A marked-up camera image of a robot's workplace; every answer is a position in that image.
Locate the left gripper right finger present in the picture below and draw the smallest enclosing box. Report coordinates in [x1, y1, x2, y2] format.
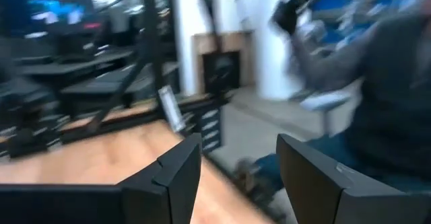
[275, 133, 431, 224]

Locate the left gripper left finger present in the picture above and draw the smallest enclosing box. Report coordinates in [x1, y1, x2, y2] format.
[0, 133, 203, 224]

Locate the grey stool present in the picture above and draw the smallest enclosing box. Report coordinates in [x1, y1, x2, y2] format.
[298, 89, 356, 137]

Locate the silver label plate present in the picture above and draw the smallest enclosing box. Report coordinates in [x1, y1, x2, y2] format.
[157, 85, 187, 133]

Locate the person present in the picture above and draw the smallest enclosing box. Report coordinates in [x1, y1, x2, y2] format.
[255, 0, 431, 191]

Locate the black panel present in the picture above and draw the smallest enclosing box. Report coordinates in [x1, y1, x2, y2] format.
[201, 50, 242, 92]

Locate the wooden board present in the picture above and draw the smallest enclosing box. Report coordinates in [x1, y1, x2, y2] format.
[191, 31, 256, 94]

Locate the monitor with blue screen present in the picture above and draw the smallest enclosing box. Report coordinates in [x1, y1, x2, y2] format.
[26, 0, 87, 26]

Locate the small black camera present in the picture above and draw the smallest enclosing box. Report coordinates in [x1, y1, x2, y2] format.
[235, 156, 270, 204]

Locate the black aluminium table frame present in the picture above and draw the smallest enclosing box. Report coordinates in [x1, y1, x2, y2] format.
[0, 0, 236, 161]

